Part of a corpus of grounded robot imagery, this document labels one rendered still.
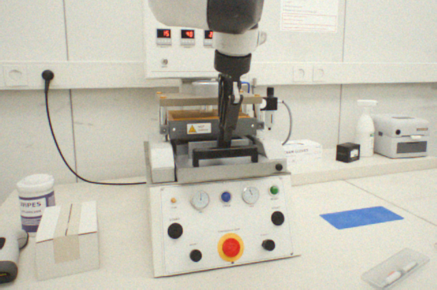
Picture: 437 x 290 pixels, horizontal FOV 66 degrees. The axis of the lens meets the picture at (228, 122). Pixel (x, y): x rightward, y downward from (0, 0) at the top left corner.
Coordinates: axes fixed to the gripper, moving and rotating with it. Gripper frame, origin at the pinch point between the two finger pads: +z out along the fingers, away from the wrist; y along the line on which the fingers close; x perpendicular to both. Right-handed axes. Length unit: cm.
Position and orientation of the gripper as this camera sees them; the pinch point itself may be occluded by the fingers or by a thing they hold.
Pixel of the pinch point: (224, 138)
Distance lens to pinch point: 77.2
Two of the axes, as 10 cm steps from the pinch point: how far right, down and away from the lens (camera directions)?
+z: -0.9, 8.7, 4.8
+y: 2.3, 4.9, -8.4
